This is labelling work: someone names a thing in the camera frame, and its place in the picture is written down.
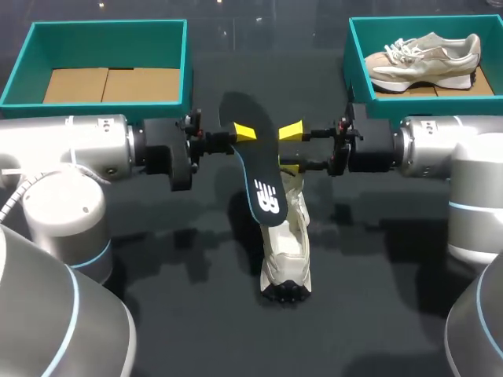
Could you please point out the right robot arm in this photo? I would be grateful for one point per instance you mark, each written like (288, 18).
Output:
(471, 176)

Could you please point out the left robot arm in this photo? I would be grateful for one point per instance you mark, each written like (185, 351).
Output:
(47, 137)

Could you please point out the teal box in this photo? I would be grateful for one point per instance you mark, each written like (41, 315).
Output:
(487, 43)
(98, 43)

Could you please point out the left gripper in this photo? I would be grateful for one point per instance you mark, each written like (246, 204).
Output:
(165, 137)

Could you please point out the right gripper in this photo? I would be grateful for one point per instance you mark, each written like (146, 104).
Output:
(371, 145)

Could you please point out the cream white shoe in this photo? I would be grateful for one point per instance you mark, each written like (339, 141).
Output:
(287, 255)

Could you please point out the black and blue insole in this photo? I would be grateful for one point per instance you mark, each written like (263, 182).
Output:
(259, 169)

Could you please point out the beige and white shoe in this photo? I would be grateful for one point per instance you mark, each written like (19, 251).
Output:
(424, 63)

